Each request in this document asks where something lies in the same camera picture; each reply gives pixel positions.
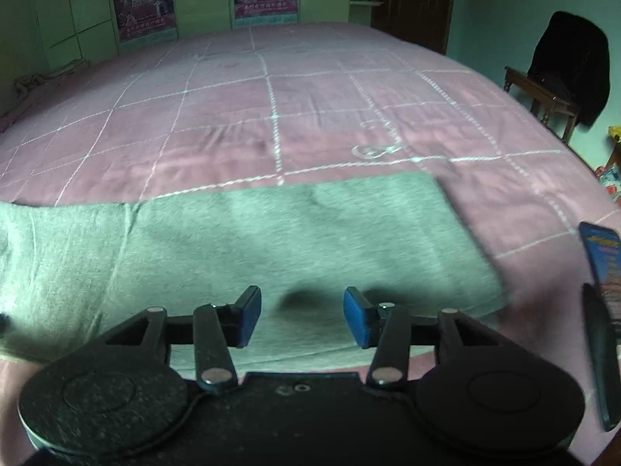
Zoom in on wooden chair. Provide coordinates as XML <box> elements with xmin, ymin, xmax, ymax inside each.
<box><xmin>503</xmin><ymin>65</ymin><xmax>581</xmax><ymax>145</ymax></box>

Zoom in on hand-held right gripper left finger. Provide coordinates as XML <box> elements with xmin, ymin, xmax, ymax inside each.
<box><xmin>104</xmin><ymin>285</ymin><xmax>263</xmax><ymax>391</ymax></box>

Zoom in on crumpled grey clothes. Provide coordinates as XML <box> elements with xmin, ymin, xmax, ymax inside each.
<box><xmin>0</xmin><ymin>58</ymin><xmax>92</xmax><ymax>132</ymax></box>

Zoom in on colourful packets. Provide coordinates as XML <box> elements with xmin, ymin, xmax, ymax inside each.
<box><xmin>596</xmin><ymin>146</ymin><xmax>621</xmax><ymax>207</ymax></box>

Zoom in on green shorts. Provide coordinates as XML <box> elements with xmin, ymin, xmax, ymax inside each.
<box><xmin>0</xmin><ymin>171</ymin><xmax>509</xmax><ymax>374</ymax></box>

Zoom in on dark brown door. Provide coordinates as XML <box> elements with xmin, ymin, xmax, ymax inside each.
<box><xmin>371</xmin><ymin>0</ymin><xmax>457</xmax><ymax>55</ymax></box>

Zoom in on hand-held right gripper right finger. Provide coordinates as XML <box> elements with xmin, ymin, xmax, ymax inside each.
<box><xmin>343</xmin><ymin>287</ymin><xmax>505</xmax><ymax>390</ymax></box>

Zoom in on black oblong object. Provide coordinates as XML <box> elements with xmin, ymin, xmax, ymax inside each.
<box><xmin>581</xmin><ymin>282</ymin><xmax>621</xmax><ymax>433</ymax></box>

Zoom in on pink checked bed sheet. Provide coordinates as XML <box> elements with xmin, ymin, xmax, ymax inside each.
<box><xmin>0</xmin><ymin>22</ymin><xmax>621</xmax><ymax>466</ymax></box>

